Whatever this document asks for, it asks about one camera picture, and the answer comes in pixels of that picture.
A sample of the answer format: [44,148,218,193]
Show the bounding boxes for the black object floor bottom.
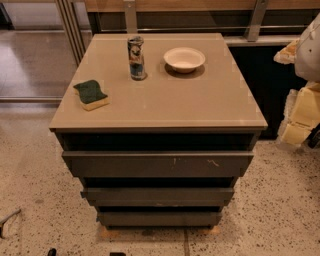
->
[47,248,57,256]

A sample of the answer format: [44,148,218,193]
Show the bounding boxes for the green yellow sponge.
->
[73,80,108,111]

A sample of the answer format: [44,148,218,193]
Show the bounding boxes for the grey drawer cabinet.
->
[50,34,267,214]

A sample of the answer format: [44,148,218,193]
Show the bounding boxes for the black object floor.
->
[308,124,320,148]
[47,248,57,256]

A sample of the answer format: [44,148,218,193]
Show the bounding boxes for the metal railing with wood top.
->
[52,0,320,60]

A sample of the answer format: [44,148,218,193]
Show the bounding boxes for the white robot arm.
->
[274,14,320,147]

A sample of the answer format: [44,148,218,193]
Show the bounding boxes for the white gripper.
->
[273,39,320,145]

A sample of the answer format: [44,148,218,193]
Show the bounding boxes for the grey drawer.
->
[97,212,222,227]
[62,151,254,178]
[81,187,234,207]

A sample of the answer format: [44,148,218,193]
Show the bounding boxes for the printed drink can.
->
[127,36,146,81]

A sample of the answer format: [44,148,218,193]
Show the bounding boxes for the white bowl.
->
[163,47,206,74]

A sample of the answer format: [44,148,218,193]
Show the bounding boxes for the black object floor right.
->
[308,124,320,148]

